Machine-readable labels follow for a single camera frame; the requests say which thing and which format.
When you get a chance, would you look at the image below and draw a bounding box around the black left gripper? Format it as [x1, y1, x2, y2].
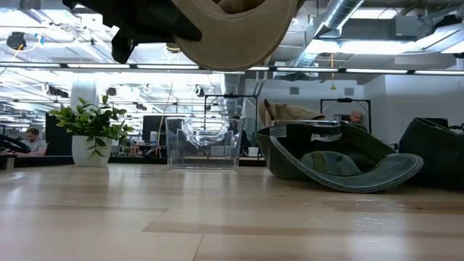
[61, 0, 203, 65]

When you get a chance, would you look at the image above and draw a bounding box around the beige cotton cap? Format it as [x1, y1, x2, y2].
[170, 0, 302, 72]
[258, 99, 326, 127]

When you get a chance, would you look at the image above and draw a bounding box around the dark green cotton cap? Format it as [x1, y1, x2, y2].
[255, 121, 424, 194]

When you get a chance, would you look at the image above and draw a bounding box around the dark green bag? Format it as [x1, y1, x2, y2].
[398, 117, 464, 191]

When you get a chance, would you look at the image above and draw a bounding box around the black monitor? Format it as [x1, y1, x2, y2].
[141, 115, 167, 143]

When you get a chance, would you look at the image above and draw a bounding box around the person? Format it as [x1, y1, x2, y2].
[7, 127, 49, 157]
[348, 109, 369, 132]
[227, 115, 252, 155]

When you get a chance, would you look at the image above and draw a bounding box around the green plant in white pot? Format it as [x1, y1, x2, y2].
[49, 94, 136, 167]

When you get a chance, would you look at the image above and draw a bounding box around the black partition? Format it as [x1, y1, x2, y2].
[45, 113, 75, 157]

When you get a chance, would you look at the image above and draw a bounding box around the black curved chair back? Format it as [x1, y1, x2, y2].
[0, 133, 33, 154]

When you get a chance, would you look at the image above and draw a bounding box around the corrugated silver duct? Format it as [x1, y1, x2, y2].
[221, 74, 244, 117]

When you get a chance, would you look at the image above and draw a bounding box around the black stand frame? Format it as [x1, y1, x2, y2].
[320, 98, 372, 133]
[203, 94, 259, 131]

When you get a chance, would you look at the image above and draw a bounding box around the silver spiral ceiling duct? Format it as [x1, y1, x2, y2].
[289, 0, 365, 68]

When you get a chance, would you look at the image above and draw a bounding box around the yellow hanging cord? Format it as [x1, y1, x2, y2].
[329, 53, 337, 91]

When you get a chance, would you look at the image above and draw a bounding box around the black table frame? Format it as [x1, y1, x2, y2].
[0, 154, 268, 170]

